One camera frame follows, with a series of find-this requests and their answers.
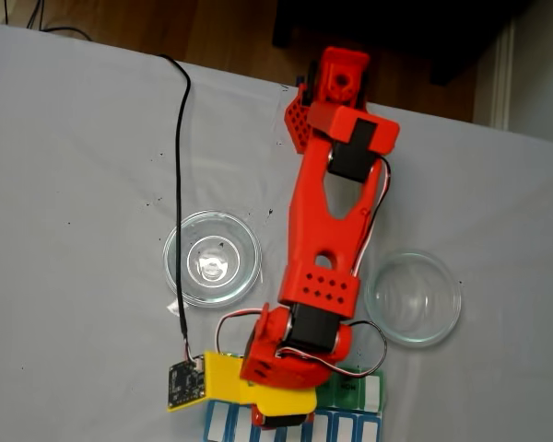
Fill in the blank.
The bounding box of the white gripper motor wire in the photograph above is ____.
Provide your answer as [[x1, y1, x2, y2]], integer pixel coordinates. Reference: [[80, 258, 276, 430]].
[[215, 310, 265, 356]]

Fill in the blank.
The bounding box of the blue weekly pill organiser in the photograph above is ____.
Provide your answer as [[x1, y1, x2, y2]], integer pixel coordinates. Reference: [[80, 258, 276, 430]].
[[204, 398, 382, 442]]

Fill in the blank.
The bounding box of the white table cloth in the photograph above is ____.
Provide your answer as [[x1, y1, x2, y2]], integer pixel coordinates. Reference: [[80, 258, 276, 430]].
[[0, 22, 553, 442]]

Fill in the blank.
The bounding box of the camera board on yellow mount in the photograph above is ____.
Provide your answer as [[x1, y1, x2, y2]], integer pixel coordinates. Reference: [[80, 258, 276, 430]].
[[167, 350, 246, 413]]

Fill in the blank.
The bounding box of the glass bowl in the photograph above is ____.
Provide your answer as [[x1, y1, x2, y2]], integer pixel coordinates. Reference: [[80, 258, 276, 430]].
[[364, 248, 463, 349], [162, 210, 264, 309]]

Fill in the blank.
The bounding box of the white red servo wire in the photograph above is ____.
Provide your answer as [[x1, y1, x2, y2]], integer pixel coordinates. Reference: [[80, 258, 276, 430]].
[[276, 154, 394, 379]]

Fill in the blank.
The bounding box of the green weekly pill organiser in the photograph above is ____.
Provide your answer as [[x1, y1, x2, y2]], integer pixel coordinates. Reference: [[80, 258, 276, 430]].
[[217, 351, 388, 412]]

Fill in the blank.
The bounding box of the black furniture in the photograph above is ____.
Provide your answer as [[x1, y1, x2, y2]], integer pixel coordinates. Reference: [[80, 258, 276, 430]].
[[271, 0, 535, 87]]

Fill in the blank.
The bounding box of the black floor cable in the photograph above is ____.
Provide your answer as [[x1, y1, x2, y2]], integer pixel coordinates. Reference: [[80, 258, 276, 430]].
[[2, 0, 93, 42]]

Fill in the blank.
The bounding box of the black camera cable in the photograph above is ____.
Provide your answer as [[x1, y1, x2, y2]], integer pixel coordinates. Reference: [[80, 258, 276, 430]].
[[159, 53, 200, 366]]

